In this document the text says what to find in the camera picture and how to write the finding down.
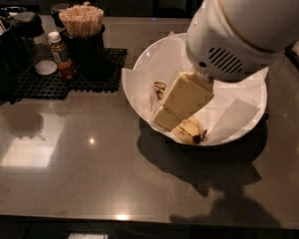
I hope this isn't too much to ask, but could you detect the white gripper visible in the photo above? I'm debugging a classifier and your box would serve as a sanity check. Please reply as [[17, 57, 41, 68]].
[[151, 0, 279, 131]]

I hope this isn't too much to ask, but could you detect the small orange sauce bottle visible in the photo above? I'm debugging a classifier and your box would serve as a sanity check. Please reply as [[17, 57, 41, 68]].
[[48, 31, 76, 82]]

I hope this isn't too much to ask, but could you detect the black chopstick holder cup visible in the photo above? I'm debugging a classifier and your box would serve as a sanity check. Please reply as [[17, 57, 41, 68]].
[[61, 26, 107, 81]]

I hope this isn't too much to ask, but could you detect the black grid mat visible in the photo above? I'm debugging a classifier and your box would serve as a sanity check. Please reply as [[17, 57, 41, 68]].
[[10, 48, 128, 104]]

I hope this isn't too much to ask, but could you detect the wooden chopsticks bundle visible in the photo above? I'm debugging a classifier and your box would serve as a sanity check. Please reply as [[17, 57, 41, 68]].
[[59, 3, 104, 39]]

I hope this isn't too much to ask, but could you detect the black container at left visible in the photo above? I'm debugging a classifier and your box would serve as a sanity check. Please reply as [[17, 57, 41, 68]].
[[0, 13, 29, 103]]

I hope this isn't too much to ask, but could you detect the spotted banana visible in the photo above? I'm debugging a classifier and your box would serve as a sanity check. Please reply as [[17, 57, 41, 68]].
[[154, 82, 166, 100], [172, 116, 207, 144]]

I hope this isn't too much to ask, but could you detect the white round bowl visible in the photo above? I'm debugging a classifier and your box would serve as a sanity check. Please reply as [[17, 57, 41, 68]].
[[133, 33, 268, 147]]

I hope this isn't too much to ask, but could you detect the glass shaker black lid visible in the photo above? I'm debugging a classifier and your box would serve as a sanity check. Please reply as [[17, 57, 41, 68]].
[[13, 12, 58, 76]]

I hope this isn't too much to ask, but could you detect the dark jar behind chopsticks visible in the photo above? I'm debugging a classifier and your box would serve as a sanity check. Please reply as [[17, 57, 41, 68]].
[[51, 3, 70, 28]]

